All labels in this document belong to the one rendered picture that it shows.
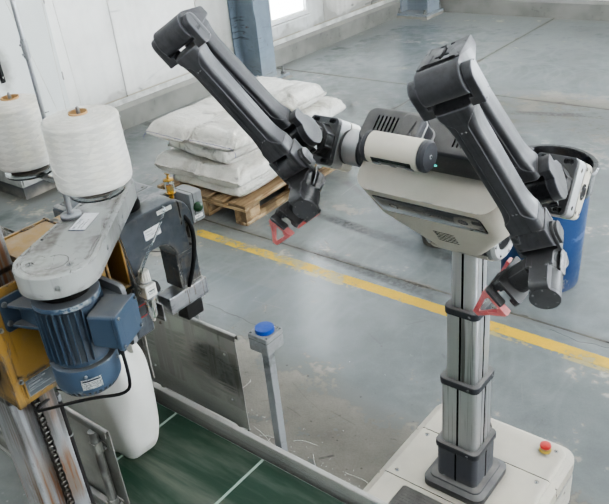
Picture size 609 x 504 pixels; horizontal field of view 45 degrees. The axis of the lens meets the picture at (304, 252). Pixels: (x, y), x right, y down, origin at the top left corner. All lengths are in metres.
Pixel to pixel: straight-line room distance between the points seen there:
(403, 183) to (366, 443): 1.53
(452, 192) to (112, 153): 0.76
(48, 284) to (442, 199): 0.88
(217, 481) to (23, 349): 0.90
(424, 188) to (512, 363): 1.85
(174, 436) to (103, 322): 1.11
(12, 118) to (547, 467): 1.94
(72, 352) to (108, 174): 0.40
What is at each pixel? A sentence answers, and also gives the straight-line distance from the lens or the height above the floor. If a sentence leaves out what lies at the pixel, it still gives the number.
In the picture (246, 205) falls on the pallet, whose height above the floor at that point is 0.14.
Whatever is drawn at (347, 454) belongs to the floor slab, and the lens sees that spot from 3.04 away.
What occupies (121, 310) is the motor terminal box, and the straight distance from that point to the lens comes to 1.62.
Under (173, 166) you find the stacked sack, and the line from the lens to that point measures 5.06.
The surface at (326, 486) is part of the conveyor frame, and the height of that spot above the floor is 0.38.
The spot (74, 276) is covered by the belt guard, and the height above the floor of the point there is 1.40.
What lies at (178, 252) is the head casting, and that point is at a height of 1.19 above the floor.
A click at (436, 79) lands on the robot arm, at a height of 1.80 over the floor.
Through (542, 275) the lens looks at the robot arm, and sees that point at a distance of 1.40.
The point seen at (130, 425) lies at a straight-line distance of 2.52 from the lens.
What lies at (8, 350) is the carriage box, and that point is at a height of 1.19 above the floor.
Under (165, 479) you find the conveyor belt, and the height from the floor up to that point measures 0.38.
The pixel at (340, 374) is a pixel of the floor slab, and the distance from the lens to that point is 3.42.
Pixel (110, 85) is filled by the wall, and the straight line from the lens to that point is 6.91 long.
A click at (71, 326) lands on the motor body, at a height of 1.28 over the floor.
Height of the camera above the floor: 2.13
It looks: 29 degrees down
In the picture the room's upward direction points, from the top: 6 degrees counter-clockwise
